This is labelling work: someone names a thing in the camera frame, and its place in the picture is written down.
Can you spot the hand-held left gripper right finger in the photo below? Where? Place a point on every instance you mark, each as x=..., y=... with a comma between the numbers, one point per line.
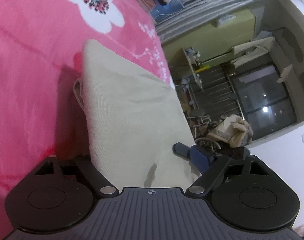
x=200, y=160

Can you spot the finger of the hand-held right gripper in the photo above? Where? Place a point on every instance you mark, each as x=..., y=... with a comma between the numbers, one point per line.
x=180, y=149

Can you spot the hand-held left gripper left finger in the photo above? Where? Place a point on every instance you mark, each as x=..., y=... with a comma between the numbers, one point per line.
x=89, y=171

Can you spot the beige pants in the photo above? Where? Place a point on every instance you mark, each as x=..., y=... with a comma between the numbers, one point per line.
x=129, y=105

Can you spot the wheelchair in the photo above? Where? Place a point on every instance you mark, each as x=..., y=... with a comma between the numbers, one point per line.
x=207, y=140

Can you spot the beige fluffy coat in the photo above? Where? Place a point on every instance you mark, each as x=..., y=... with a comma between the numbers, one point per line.
x=234, y=130

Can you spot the yellow object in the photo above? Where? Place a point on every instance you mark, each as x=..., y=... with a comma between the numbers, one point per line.
x=202, y=69

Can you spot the dark glass window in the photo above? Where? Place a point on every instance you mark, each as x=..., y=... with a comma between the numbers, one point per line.
x=264, y=105

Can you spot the beige hanging cloth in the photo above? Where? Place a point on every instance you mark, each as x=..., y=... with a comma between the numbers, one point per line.
x=284, y=73

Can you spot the beige hanging garment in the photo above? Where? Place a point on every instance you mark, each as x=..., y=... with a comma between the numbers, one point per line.
x=252, y=50

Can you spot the pink floral bed blanket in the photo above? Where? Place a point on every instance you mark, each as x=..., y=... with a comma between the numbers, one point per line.
x=29, y=55

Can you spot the grey curtain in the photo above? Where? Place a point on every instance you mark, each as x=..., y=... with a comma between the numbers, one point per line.
x=217, y=7

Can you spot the metal frame rack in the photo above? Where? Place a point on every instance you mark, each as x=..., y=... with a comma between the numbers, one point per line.
x=217, y=97

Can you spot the white wall fixture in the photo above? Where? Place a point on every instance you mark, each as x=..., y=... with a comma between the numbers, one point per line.
x=225, y=20

